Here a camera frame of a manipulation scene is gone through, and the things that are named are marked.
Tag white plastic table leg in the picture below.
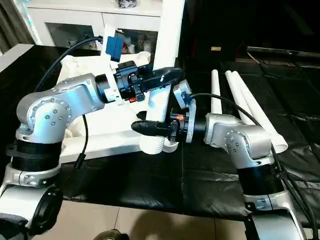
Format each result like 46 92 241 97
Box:
211 69 224 116
224 70 257 127
138 0 186 155
230 70 290 155

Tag white plastic table top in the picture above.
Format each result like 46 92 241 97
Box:
55 50 181 164

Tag black work mat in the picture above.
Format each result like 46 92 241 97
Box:
0 44 320 224

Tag dark object on cabinet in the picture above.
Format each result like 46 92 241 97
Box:
116 0 139 10

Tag white glass-door cabinet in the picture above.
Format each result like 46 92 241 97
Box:
24 0 164 52

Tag dark rounded object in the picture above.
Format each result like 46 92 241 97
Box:
92 228 124 240

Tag pale blue plastic sheet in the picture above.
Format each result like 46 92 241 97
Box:
15 0 42 47

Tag long black bar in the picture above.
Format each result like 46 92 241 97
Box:
245 45 320 56

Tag grey curtain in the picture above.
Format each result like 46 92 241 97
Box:
0 0 32 55

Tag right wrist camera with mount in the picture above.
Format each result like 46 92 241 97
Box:
172 79 194 109

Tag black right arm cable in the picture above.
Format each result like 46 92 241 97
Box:
190 93 320 237

